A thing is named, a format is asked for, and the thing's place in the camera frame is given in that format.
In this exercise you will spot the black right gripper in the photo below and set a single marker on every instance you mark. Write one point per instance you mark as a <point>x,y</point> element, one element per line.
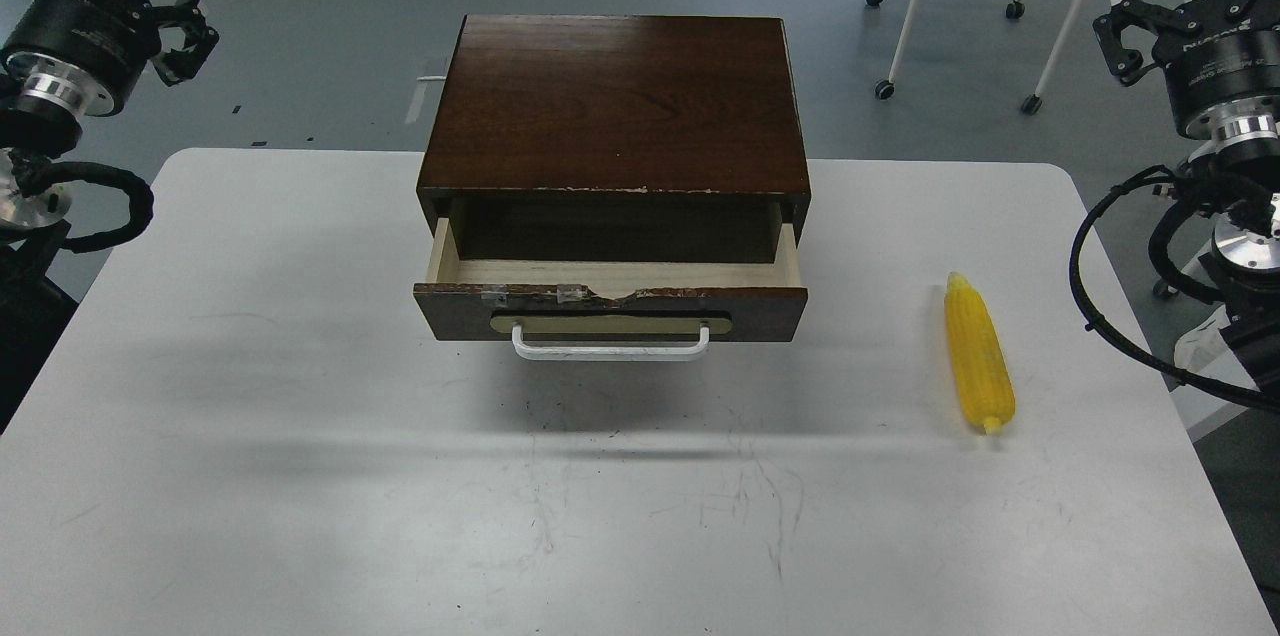
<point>1227,66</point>

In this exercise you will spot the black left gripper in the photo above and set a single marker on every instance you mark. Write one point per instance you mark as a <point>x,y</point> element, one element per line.
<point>109,42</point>

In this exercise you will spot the yellow toy corn cob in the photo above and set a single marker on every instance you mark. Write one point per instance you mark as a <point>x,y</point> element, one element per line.
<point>982,382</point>

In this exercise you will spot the wooden drawer with white handle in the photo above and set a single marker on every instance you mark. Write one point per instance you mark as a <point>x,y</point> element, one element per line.
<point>611,310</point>

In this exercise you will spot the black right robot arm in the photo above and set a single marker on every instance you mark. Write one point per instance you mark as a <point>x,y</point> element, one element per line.
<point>1217,242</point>

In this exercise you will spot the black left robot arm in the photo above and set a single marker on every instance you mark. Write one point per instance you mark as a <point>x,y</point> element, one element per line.
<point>39,127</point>

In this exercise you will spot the dark brown wooden cabinet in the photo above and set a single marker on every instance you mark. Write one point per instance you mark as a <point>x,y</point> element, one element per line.
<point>618,137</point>

